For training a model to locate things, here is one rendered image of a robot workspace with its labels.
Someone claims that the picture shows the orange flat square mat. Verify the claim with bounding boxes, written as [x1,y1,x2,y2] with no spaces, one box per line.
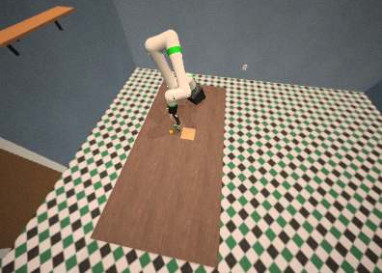
[180,127,196,140]

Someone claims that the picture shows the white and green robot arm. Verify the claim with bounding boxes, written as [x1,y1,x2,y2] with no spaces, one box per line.
[145,30,199,111]

